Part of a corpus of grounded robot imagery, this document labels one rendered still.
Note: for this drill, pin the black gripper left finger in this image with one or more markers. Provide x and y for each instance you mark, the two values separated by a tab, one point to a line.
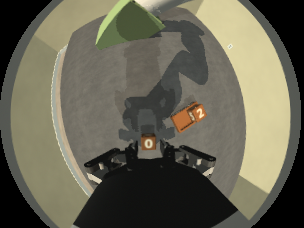
99	166

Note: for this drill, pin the brown number cube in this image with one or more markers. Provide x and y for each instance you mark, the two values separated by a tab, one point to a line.
197	113
148	141

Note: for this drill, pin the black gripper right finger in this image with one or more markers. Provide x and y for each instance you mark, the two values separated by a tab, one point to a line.
203	162

